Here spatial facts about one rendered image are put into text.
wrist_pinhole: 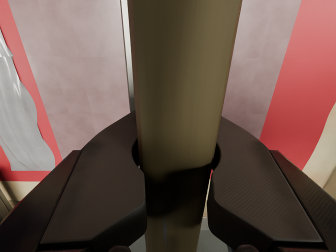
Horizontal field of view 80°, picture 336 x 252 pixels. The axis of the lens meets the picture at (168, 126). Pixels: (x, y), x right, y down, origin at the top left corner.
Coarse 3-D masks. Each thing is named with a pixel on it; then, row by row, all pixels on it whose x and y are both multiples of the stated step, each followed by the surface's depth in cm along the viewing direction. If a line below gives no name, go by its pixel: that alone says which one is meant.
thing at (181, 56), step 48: (144, 0) 5; (192, 0) 5; (240, 0) 5; (144, 48) 5; (192, 48) 5; (144, 96) 6; (192, 96) 6; (144, 144) 7; (192, 144) 7; (192, 192) 8; (192, 240) 10
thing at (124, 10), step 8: (120, 0) 10; (120, 8) 10; (128, 24) 11; (128, 32) 11; (128, 40) 11; (128, 48) 11; (128, 56) 12; (128, 64) 12; (128, 72) 12; (128, 80) 12; (128, 88) 13; (128, 96) 13
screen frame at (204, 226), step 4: (332, 172) 34; (332, 176) 34; (328, 180) 34; (332, 180) 34; (328, 184) 34; (332, 184) 34; (324, 188) 35; (328, 188) 34; (332, 188) 34; (328, 192) 34; (332, 192) 34; (332, 196) 34; (12, 204) 36; (204, 208) 36; (204, 212) 35; (204, 216) 34; (204, 220) 35; (204, 224) 35; (200, 228) 36; (204, 228) 36; (208, 228) 36
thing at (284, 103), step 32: (32, 64) 24; (64, 64) 24; (96, 64) 24; (256, 64) 24; (288, 64) 24; (320, 64) 24; (32, 96) 26; (64, 96) 26; (96, 96) 26; (256, 96) 26; (288, 96) 26; (320, 96) 26; (64, 128) 29; (96, 128) 29; (256, 128) 29; (288, 128) 29; (320, 128) 29; (0, 160) 32
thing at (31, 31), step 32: (0, 0) 20; (32, 0) 20; (64, 0) 21; (96, 0) 21; (256, 0) 21; (288, 0) 21; (320, 0) 21; (32, 32) 22; (64, 32) 22; (96, 32) 22; (256, 32) 22; (288, 32) 22; (320, 32) 22
